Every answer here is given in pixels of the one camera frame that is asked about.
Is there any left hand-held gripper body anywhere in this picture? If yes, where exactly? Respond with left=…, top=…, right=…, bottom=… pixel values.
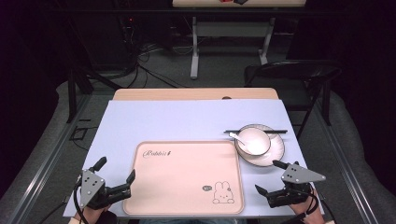
left=76, top=169, right=133, bottom=211

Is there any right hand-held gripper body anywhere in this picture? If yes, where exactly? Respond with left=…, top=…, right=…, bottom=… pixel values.
left=266, top=161, right=327, bottom=209

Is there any person's left hand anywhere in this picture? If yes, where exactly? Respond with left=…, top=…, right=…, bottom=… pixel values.
left=74, top=205, right=119, bottom=224

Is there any person's right hand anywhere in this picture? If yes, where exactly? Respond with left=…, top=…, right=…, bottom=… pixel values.
left=290, top=188, right=325, bottom=224

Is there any white plate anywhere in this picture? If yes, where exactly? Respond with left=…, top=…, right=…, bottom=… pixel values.
left=234, top=123, right=286, bottom=168

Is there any black chopstick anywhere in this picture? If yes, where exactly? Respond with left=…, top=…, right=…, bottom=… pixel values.
left=223, top=129, right=289, bottom=133
left=223, top=130, right=289, bottom=135

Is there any white bowl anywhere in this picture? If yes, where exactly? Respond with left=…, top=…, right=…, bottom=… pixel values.
left=241, top=127, right=272, bottom=157

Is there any white spoon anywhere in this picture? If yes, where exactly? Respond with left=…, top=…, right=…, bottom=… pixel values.
left=229, top=132, right=250, bottom=147

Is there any pink tray with rabbit print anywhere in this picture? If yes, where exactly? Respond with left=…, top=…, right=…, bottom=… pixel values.
left=121, top=140, right=246, bottom=217

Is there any light blue table mat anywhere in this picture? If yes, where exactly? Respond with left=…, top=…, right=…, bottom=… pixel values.
left=63, top=98, right=325, bottom=218

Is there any black metal stand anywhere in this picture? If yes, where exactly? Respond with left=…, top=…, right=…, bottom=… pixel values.
left=65, top=66, right=123, bottom=124

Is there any wooden table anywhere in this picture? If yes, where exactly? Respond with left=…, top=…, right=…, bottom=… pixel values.
left=111, top=87, right=280, bottom=102

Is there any dark equipment box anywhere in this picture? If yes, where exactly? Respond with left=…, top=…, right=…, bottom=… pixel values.
left=74, top=8, right=139, bottom=70

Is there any white desk with metal legs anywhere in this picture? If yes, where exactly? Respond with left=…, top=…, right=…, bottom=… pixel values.
left=171, top=0, right=308, bottom=80

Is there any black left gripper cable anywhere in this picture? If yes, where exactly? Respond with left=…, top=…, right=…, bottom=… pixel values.
left=73, top=175, right=88, bottom=224

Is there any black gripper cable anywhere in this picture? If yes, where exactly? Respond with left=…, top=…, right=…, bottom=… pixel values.
left=73, top=175, right=88, bottom=224
left=317, top=192, right=339, bottom=224

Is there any black cable loop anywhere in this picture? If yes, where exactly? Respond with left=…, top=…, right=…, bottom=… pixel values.
left=68, top=118, right=99, bottom=152

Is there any grey metal floor rail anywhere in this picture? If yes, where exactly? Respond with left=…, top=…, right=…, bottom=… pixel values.
left=312, top=97, right=380, bottom=224
left=7, top=92, right=92, bottom=224

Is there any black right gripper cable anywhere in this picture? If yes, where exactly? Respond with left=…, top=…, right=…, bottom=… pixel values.
left=317, top=192, right=339, bottom=224

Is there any bundle of floor cables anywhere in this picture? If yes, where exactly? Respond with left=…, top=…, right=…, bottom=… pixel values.
left=120, top=17, right=191, bottom=90

